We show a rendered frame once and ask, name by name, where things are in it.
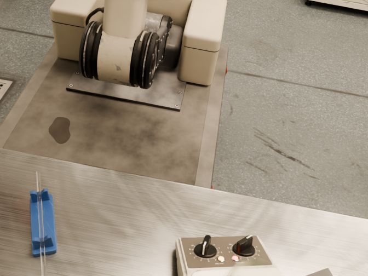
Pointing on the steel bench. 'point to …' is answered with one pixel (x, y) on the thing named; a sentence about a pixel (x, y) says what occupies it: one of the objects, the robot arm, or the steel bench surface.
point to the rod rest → (49, 226)
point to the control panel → (193, 260)
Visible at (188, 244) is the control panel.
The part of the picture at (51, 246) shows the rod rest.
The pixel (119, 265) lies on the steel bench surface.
